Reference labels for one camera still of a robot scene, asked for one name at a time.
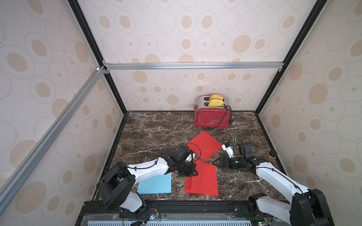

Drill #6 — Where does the horizontal aluminium frame bar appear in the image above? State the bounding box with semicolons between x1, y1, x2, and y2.
106;62;284;70

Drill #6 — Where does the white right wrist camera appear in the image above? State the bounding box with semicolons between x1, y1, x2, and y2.
221;142;254;160

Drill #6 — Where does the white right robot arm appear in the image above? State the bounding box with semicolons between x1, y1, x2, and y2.
213;156;335;226

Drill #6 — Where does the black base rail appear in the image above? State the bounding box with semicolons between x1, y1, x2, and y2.
75;200;288;226

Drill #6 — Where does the diagonal aluminium frame bar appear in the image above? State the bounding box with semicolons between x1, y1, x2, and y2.
0;65;106;215

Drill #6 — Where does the black toaster power cable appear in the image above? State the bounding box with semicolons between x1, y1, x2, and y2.
216;105;235;128

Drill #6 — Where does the red paper sheet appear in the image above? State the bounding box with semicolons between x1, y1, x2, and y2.
184;161;219;196
187;131;222;162

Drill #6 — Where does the jar with black lid far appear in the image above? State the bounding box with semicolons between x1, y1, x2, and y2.
264;150;278;164

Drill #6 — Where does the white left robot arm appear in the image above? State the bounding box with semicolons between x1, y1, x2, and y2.
97;154;198;213

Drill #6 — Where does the red polka dot toaster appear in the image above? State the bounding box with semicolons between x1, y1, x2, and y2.
194;95;232;128

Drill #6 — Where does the yellow toast slice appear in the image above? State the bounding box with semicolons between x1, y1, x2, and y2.
208;98;224;107
209;94;224;101

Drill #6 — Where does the yellow toast slice rear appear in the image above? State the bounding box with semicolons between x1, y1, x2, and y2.
209;94;224;101

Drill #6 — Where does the yellow toast slice front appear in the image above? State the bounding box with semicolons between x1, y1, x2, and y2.
208;98;224;107

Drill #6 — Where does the light blue paper sheet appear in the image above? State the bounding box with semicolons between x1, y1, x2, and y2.
137;173;172;195

